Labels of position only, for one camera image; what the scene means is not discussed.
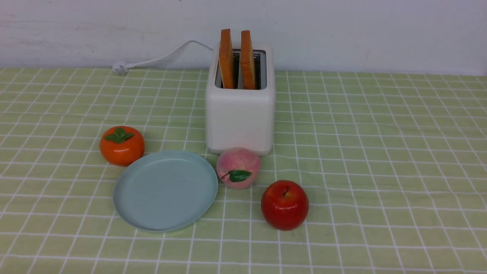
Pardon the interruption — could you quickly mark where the white two-slot toaster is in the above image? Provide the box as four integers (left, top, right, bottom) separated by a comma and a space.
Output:
205, 44, 276, 156

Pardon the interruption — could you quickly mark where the pink peach with leaf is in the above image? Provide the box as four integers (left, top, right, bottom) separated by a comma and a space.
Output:
217, 147, 261, 190

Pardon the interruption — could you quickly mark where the toast slice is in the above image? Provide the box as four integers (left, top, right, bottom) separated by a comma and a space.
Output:
219, 29, 235, 89
240, 30, 257, 90

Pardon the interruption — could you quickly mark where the orange persimmon with green leaf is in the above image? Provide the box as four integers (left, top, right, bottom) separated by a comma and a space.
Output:
99, 126, 145, 166

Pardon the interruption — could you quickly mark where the green checkered tablecloth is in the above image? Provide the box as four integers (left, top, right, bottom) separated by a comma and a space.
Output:
0, 68, 487, 274

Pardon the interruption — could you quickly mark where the white power cable with plug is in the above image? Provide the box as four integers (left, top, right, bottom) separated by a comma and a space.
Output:
112, 40, 214, 75

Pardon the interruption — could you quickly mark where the light blue round plate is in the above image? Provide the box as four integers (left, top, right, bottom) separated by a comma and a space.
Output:
112, 150, 218, 233

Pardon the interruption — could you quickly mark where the red apple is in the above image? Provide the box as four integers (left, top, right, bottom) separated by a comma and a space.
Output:
261, 179, 309, 231

